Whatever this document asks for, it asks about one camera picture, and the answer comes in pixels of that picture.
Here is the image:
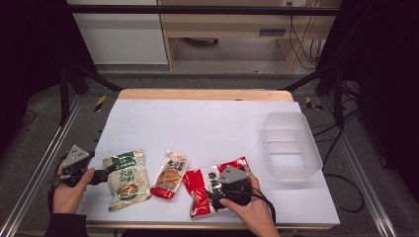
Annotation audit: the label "light wooden desk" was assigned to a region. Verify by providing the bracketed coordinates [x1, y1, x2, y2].
[157, 0, 342, 71]

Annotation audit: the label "black metal stand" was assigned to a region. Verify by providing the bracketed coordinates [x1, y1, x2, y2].
[280, 62, 345, 129]
[58, 62, 125, 126]

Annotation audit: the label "white cabinet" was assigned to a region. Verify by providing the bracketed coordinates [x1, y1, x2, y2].
[66, 0, 169, 66]

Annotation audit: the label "black horizontal frame bar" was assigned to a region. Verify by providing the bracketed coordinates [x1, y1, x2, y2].
[65, 4, 342, 17]

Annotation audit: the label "aluminium floor rail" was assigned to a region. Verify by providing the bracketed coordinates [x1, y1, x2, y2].
[0, 95, 85, 237]
[320, 97, 398, 237]

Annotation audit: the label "grey desk handle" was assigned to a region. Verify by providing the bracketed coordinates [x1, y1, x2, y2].
[258, 29, 287, 38]

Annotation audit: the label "wooden table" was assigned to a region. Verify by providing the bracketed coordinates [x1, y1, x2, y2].
[70, 88, 334, 231]

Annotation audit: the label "yellow and black tape strip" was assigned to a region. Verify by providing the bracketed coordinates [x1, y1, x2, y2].
[304, 96, 324, 112]
[93, 94, 108, 113]

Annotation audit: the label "clear plastic container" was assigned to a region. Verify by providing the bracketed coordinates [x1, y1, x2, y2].
[262, 111, 324, 182]

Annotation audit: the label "small spouted sauce pouch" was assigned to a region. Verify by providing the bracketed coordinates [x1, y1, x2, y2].
[149, 148, 190, 200]

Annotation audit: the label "red and white seasoning packet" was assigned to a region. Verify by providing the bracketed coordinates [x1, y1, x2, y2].
[182, 156, 255, 219]

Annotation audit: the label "person's left hand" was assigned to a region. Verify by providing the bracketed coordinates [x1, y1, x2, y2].
[51, 161, 97, 215]

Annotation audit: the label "right hand-held gripper cable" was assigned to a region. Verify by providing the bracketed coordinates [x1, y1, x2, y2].
[226, 187, 278, 226]

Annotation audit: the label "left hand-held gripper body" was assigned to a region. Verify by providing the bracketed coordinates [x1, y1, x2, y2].
[60, 143, 97, 188]

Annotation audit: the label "person's right hand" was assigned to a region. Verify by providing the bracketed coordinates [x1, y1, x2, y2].
[218, 166, 281, 230]

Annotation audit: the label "looped black floor cable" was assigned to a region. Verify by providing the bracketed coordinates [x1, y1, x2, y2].
[320, 172, 366, 214]

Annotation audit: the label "hanging black cables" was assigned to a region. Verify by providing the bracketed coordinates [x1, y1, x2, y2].
[288, 1, 325, 70]

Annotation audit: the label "green and beige seasoning packet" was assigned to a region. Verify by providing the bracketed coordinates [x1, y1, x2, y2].
[102, 149, 152, 212]

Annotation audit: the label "dark curtain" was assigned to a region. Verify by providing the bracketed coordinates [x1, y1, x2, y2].
[317, 0, 419, 192]
[0, 0, 97, 156]

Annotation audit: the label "white table mat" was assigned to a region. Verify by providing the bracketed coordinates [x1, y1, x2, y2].
[76, 98, 341, 227]

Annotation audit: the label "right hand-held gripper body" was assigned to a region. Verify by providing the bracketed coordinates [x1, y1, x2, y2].
[210, 165, 255, 208]

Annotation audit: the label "thin black floor cables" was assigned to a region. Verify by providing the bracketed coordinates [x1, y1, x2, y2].
[310, 108, 362, 167]

